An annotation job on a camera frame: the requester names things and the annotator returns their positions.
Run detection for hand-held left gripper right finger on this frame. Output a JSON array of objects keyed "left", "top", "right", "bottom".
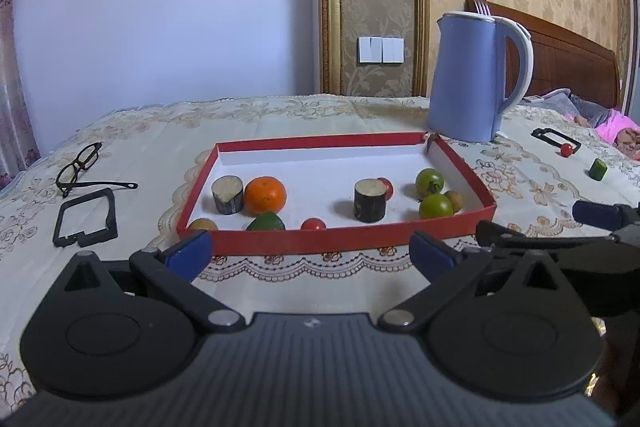
[{"left": 377, "top": 231, "right": 566, "bottom": 334}]

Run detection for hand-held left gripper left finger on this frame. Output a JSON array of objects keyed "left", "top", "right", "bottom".
[{"left": 62, "top": 229, "right": 247, "bottom": 334}]

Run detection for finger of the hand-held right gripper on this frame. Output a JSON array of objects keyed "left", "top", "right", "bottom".
[
  {"left": 475, "top": 219, "right": 621, "bottom": 252},
  {"left": 572, "top": 200, "right": 640, "bottom": 234}
]

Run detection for green tomato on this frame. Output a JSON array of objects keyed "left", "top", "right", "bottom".
[
  {"left": 419, "top": 193, "right": 455, "bottom": 221},
  {"left": 415, "top": 168, "right": 446, "bottom": 198}
]

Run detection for dark eggplant piece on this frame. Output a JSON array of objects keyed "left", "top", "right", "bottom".
[
  {"left": 210, "top": 176, "right": 245, "bottom": 215},
  {"left": 354, "top": 178, "right": 388, "bottom": 224}
]

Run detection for green mango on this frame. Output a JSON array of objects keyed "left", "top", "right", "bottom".
[{"left": 246, "top": 211, "right": 287, "bottom": 232}]

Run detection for orange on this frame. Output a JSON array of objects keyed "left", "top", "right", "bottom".
[{"left": 243, "top": 176, "right": 288, "bottom": 215}]

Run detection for red cardboard box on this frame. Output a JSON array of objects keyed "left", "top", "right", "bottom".
[{"left": 176, "top": 132, "right": 497, "bottom": 255}]

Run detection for pink cloth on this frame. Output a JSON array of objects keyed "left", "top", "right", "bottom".
[{"left": 595, "top": 109, "right": 640, "bottom": 160}]

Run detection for grey cloth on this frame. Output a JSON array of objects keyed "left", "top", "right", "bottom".
[{"left": 525, "top": 88, "right": 613, "bottom": 128}]

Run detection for black eyeglasses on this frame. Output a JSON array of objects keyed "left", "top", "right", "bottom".
[{"left": 55, "top": 142, "right": 139, "bottom": 198}]

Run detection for wooden bed headboard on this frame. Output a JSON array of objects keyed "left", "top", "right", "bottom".
[{"left": 465, "top": 0, "right": 621, "bottom": 110}]

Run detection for blue electric kettle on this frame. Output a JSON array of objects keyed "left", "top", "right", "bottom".
[{"left": 426, "top": 11, "right": 535, "bottom": 144}]

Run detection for cream lace tablecloth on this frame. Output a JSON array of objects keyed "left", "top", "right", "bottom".
[{"left": 0, "top": 94, "right": 640, "bottom": 413}]

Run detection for pink patterned curtain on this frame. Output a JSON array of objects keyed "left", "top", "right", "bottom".
[{"left": 0, "top": 0, "right": 41, "bottom": 188}]

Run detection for large black plastic frame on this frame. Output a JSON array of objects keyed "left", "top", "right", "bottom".
[{"left": 52, "top": 188, "right": 119, "bottom": 249}]

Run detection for small black plastic frame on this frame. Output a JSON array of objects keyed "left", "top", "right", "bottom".
[{"left": 531, "top": 127, "right": 582, "bottom": 154}]

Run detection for white wall switch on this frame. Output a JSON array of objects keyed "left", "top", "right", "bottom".
[{"left": 357, "top": 36, "right": 406, "bottom": 65}]

